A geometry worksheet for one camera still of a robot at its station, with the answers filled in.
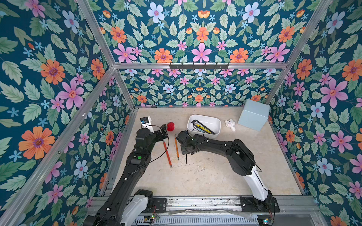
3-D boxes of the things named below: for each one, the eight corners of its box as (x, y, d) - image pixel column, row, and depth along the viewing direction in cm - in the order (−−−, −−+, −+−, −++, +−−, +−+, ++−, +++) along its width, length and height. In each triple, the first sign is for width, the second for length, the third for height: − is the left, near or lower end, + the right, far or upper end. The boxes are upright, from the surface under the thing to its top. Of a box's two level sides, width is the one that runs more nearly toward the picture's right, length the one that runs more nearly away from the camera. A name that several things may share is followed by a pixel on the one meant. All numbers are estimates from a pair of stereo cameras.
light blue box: (236, 126, 109) (242, 112, 97) (241, 112, 119) (247, 98, 107) (259, 134, 104) (268, 120, 92) (262, 118, 114) (270, 105, 102)
